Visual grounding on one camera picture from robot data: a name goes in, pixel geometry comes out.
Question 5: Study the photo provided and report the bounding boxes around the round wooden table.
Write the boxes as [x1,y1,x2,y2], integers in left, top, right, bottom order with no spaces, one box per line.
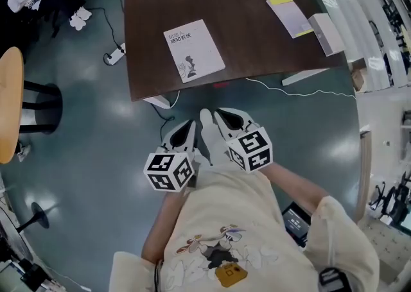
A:
[0,46,64,165]

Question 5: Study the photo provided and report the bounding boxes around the black stool base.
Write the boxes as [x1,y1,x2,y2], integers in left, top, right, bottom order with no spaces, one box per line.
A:
[15,202,51,234]

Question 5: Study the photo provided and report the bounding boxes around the white cable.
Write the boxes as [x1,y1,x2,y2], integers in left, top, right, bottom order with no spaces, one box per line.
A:
[245,77,357,99]

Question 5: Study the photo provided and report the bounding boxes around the white cardboard box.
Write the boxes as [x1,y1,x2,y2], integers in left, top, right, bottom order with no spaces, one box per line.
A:
[307,13,346,57]

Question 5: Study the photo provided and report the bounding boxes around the white power strip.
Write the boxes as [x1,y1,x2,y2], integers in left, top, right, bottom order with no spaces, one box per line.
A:
[103,42,127,66]

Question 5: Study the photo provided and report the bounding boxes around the white shelving rack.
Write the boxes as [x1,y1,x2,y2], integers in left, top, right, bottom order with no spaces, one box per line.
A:
[298,0,411,93]

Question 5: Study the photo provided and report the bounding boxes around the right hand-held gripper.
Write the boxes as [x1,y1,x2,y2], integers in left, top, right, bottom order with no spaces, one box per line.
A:
[214,108,274,173]

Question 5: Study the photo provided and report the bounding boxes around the brown cardboard box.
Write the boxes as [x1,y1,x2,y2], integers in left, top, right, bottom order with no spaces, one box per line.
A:
[351,69,365,91]

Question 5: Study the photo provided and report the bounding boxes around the cream printed T-shirt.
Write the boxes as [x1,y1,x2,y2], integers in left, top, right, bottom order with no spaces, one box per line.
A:
[112,162,380,292]

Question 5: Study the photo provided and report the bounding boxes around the yellow and white booklet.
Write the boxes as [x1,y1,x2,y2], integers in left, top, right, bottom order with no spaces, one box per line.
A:
[265,0,315,39]

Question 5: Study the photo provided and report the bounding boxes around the white paperback book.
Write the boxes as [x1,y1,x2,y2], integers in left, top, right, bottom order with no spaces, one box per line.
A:
[162,19,226,84]

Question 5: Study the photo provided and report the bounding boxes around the person's left forearm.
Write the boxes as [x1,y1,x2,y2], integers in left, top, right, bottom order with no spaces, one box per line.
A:
[141,191,184,264]

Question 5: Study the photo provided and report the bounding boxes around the person's right forearm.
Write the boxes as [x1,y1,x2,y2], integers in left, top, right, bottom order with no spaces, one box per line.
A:
[259,162,329,218]

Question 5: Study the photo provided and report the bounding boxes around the black cable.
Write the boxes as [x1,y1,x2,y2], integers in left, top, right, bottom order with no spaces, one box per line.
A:
[85,6,126,60]

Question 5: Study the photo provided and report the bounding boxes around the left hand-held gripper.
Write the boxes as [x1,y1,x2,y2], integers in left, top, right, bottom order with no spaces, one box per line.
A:
[143,119,197,193]

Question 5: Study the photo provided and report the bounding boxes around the black screen device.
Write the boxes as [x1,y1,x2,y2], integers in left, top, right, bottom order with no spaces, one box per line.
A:
[281,201,313,248]

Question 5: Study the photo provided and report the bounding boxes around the light grey trousers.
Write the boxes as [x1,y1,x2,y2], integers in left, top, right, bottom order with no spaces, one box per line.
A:
[198,107,229,167]

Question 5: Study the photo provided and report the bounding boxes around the black strap buckle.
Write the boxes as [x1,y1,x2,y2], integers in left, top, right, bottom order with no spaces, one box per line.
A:
[317,266,351,292]

